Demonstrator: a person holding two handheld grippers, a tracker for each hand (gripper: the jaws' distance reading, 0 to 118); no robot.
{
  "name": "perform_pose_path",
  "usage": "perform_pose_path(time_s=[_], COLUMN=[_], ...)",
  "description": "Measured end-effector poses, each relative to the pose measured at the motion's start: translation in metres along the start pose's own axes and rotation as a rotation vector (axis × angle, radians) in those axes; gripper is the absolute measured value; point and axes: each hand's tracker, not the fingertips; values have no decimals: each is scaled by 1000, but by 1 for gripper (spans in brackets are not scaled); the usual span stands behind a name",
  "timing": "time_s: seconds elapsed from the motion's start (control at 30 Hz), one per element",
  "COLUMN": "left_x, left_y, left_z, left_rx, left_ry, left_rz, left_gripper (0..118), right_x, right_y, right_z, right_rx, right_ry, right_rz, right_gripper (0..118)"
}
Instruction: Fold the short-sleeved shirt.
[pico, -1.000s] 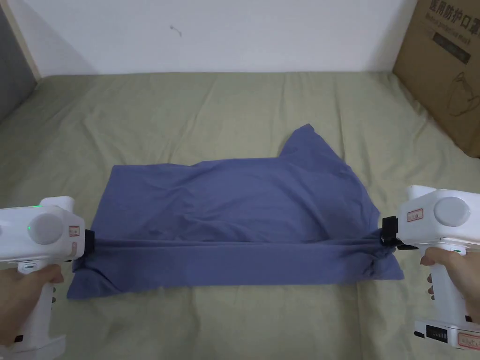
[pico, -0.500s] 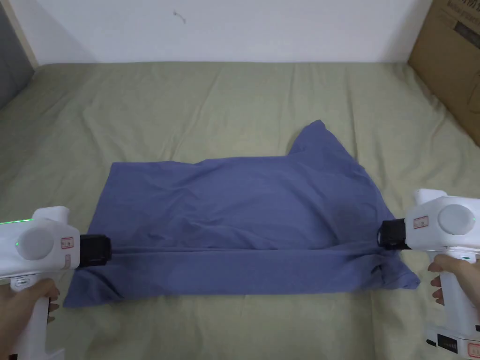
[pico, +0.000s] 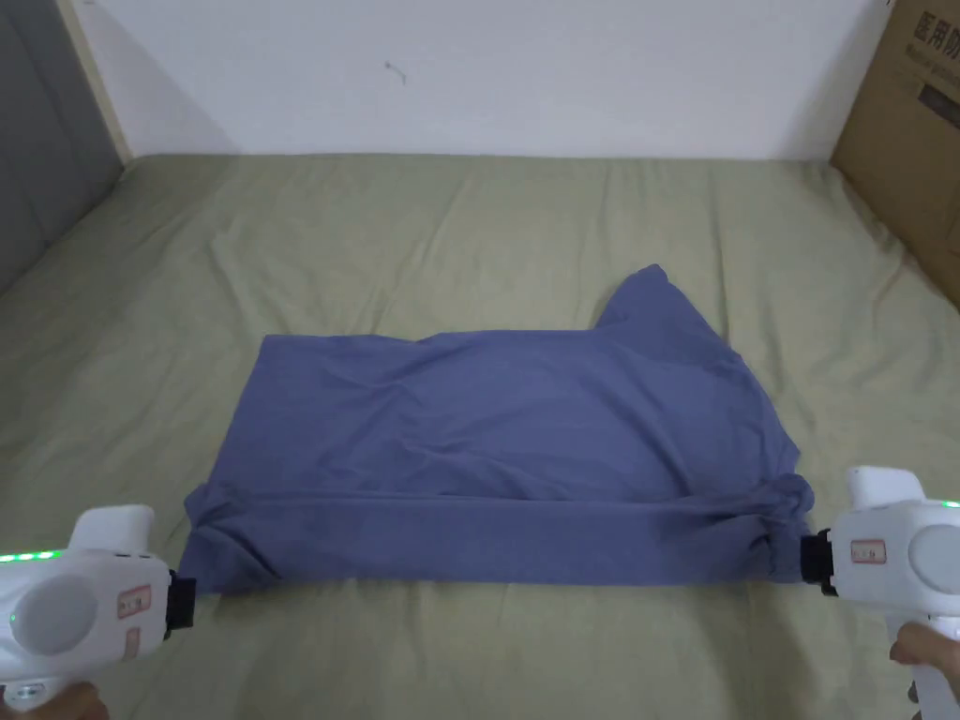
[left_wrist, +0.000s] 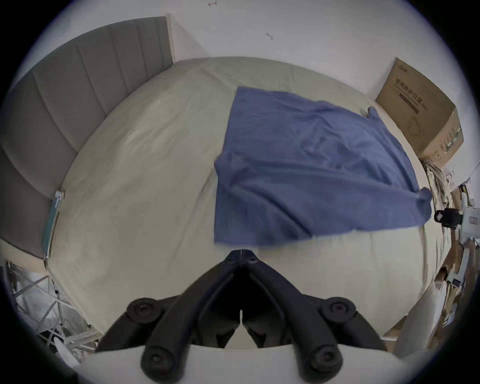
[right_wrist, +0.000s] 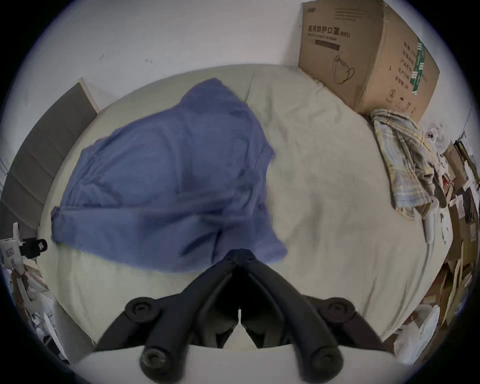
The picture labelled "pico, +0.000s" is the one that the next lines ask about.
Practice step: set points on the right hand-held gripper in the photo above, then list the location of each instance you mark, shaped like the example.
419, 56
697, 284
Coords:
892, 551

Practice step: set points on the person's left hand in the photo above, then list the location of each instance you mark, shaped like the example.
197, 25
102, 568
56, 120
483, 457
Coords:
71, 703

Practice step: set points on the brown cardboard carton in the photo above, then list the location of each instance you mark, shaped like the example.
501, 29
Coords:
911, 135

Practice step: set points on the dark blue shirt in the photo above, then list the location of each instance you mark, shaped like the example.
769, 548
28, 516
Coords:
495, 442

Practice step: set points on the grey padded headboard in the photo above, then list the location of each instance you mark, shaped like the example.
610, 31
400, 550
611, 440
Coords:
45, 127

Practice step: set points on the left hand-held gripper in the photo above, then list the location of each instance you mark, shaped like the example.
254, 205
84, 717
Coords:
71, 607

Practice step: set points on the person's right hand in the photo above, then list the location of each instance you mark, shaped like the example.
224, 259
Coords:
928, 651

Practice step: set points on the bed with pale green sheet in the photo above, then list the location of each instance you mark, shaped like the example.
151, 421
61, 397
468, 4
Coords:
465, 225

